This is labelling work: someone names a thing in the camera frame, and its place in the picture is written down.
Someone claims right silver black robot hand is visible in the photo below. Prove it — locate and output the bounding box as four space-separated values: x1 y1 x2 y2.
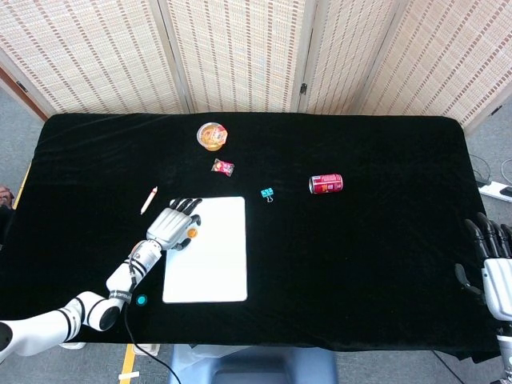
454 211 512 323

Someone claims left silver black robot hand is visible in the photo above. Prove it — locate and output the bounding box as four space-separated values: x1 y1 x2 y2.
146 197 203 252

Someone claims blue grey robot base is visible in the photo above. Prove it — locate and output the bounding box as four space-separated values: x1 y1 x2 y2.
166 344 339 384

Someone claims white rectangular board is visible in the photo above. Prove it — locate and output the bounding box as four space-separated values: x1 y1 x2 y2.
161 195 249 304

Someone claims white marker pen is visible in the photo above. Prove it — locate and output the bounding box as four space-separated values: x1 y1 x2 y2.
139 186 159 216

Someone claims red snack packet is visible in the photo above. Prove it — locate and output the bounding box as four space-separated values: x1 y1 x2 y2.
211 158 236 176

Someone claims white power strip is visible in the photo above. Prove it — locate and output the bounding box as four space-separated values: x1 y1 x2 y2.
478 180 512 204

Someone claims orange jelly cup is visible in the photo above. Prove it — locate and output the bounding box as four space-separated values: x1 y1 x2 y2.
196 122 229 152

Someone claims black velvet tablecloth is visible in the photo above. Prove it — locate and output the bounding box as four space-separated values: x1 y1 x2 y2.
0 112 501 361

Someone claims yellow floor tape line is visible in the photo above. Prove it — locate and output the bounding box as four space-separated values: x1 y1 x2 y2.
119 343 137 384

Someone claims red soda can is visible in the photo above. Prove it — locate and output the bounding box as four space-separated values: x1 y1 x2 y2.
308 173 344 195

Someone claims woven folding screen panel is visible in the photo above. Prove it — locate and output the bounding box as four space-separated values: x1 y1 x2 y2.
0 0 189 117
298 0 409 115
158 0 317 114
359 0 512 133

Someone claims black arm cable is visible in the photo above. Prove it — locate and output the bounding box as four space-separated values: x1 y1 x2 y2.
122 255 183 384

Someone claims black floor cable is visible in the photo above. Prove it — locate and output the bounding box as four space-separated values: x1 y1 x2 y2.
470 154 492 186

